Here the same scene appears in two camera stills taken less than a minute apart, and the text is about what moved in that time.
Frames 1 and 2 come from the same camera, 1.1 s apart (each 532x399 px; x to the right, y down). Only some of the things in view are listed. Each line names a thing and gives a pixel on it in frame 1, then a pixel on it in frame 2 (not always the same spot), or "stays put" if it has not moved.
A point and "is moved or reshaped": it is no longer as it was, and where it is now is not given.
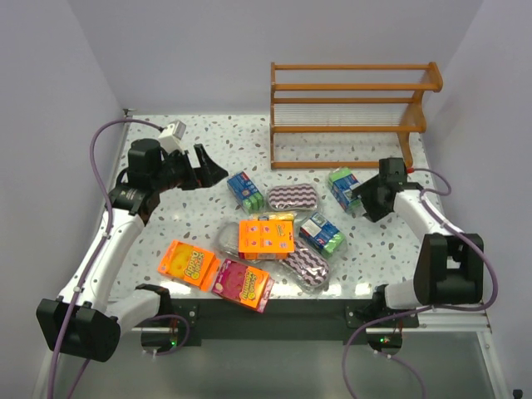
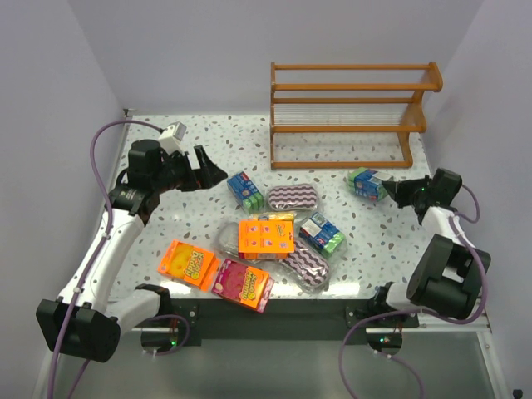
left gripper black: x=196 y=171 stays put
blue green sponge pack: x=340 y=179 is moved or reshaped
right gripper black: x=371 y=199 → x=411 y=195
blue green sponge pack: x=322 y=234 stays put
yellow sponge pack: x=273 y=215 stays put
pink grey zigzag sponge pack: x=293 y=197 stays put
